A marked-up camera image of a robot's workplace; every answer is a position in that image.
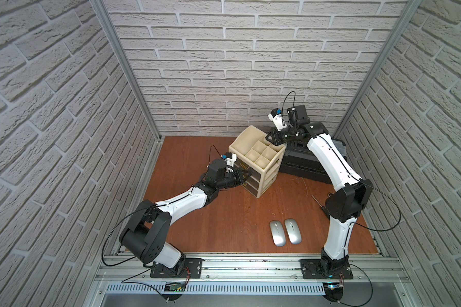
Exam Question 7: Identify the beige drawer organizer cabinet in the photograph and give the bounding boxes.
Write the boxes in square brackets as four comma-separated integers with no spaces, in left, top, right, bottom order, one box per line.
[229,125,286,197]

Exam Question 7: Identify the silver computer mouse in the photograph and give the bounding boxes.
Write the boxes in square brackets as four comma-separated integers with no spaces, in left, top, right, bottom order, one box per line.
[270,221,286,247]
[284,219,302,244]

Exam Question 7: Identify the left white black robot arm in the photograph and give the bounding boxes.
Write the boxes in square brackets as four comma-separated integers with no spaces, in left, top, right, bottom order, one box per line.
[119,156,250,276]

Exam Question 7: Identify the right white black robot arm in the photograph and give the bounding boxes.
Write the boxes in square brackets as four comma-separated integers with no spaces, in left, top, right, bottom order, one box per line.
[266,122,372,276]

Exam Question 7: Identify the clear bottom drawer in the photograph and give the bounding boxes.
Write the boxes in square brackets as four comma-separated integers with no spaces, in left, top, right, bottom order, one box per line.
[243,179,259,198]

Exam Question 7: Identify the clear drawer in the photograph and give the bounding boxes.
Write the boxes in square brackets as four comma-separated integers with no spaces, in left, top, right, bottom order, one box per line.
[243,179,259,198]
[246,169,261,189]

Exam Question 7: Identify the clear middle drawer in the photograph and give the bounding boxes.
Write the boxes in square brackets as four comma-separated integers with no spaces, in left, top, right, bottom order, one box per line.
[246,169,261,189]

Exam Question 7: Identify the black plastic toolbox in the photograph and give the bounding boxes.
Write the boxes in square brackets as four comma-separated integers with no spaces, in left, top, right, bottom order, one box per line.
[279,141,331,184]

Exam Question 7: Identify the black yellow screwdriver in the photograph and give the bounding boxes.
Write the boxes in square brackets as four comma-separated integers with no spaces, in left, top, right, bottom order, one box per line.
[311,195,330,217]

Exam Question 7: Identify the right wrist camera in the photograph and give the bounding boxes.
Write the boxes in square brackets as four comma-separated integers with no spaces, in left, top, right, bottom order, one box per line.
[268,108,288,132]

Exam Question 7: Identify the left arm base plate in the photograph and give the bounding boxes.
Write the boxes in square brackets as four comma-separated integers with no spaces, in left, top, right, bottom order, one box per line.
[150,258,203,279]

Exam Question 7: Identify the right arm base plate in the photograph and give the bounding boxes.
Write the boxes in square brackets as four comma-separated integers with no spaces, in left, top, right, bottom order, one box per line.
[299,258,353,280]

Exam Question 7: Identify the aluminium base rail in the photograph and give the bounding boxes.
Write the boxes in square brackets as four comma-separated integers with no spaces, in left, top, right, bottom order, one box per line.
[94,253,411,283]

